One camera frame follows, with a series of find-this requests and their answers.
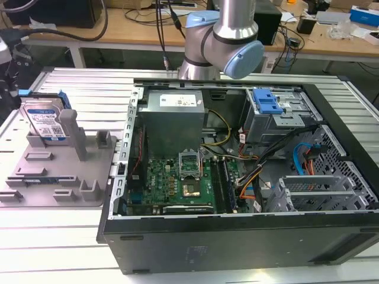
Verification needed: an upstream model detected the black box on desk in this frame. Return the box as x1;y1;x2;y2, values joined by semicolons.
253;0;282;46

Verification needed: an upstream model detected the orange wire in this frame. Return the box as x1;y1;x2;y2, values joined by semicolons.
304;147;319;191

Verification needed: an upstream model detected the grey parts rack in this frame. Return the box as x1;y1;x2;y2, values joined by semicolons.
0;108;118;209

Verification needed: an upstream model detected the metal socket cover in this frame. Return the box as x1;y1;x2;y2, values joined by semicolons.
176;149;203;179

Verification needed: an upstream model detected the grey power supply unit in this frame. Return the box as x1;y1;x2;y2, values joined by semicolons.
137;89;208;155

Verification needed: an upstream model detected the blue data wire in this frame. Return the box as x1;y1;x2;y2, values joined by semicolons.
291;141;323;179

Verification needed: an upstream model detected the wooden desk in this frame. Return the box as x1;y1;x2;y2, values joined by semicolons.
20;0;379;75

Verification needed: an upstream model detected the CPU socket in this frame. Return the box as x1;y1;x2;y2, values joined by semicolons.
181;182;204;199

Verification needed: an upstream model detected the thin black cable with plug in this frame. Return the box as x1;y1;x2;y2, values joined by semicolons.
153;0;188;71

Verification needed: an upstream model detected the yellow and black wire bundle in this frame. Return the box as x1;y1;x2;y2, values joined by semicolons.
200;108;232;147

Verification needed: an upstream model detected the blue and white carton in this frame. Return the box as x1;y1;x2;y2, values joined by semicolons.
349;5;379;24

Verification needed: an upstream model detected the black expansion slot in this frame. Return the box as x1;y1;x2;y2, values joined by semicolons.
162;205;214;215

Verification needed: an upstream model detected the grey metal drive cage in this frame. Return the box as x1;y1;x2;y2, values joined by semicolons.
242;88;315;146

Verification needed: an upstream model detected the hard disk in blue carrier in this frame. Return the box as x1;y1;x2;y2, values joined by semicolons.
18;89;72;143

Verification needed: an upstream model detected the metal disk bay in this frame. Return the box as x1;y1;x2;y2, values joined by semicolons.
265;174;371;213

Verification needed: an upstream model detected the small black box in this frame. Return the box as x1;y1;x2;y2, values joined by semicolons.
297;16;317;34

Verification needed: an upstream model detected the blue drive latch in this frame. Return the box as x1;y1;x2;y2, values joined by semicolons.
252;88;284;117

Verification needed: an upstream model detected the black PC case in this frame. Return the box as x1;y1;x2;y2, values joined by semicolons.
97;77;379;276

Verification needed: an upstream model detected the thick black cable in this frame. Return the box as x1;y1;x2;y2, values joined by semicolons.
0;0;109;43

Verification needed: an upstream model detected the red wire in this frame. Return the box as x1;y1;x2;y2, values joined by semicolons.
131;124;148;179

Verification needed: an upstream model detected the RAM stick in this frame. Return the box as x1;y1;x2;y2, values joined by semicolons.
7;176;75;183

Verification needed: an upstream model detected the black computer tower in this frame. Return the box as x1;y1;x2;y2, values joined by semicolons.
29;0;102;30

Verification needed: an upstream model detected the black RAM slot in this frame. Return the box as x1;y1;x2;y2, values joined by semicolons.
209;158;226;214
221;158;238;214

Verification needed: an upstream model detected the black sleeved wire bundle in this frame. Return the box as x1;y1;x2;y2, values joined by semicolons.
253;123;324;170

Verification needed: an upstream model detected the green motherboard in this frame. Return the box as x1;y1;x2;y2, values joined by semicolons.
127;156;247;215

